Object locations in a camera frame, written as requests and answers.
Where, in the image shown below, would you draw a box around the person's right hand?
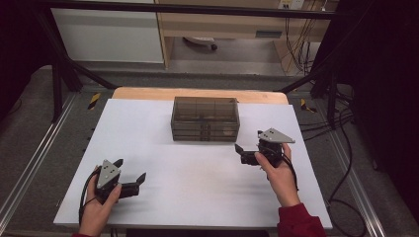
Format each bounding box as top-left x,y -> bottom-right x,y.
254,142 -> 301,206

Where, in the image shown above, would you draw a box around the white cabinet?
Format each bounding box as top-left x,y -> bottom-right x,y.
50,8 -> 165,64

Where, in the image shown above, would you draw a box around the black floor cables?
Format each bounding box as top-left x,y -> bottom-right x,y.
299,98 -> 370,237

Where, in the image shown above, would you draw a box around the person's left hand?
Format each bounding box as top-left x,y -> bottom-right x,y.
82,165 -> 124,223

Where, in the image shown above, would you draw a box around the office chair base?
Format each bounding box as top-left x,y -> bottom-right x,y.
182,36 -> 219,51

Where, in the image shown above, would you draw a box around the black curtain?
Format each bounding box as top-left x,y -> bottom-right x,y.
315,0 -> 419,225
0,0 -> 50,115

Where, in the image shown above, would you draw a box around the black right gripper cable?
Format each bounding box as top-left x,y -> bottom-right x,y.
280,153 -> 299,193

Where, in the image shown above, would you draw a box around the smoky transparent drawer organizer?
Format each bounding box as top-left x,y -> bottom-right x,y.
170,96 -> 241,143

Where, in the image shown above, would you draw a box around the aluminium floor rail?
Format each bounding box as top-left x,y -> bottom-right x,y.
324,131 -> 387,237
0,93 -> 81,228

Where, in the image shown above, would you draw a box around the black metal crossbar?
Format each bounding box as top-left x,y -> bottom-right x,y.
36,0 -> 338,20

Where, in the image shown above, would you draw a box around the bundle of hanging cables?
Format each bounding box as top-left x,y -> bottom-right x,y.
285,9 -> 326,75

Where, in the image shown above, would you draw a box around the black metal stand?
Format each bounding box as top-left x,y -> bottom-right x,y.
279,63 -> 355,130
33,6 -> 118,123

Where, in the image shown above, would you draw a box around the white power strip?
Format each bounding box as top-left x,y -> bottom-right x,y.
278,0 -> 305,10

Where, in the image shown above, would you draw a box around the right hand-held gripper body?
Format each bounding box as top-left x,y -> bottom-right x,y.
240,127 -> 296,168

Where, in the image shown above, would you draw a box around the wooden table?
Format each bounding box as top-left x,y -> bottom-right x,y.
112,87 -> 291,106

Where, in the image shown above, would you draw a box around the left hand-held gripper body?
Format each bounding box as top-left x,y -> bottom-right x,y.
94,159 -> 141,205

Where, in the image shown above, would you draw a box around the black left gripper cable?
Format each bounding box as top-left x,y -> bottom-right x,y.
77,168 -> 102,225

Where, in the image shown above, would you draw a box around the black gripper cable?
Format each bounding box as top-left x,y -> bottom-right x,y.
280,153 -> 299,193
77,168 -> 102,225

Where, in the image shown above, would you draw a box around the wooden desk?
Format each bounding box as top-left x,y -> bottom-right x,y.
154,0 -> 340,77

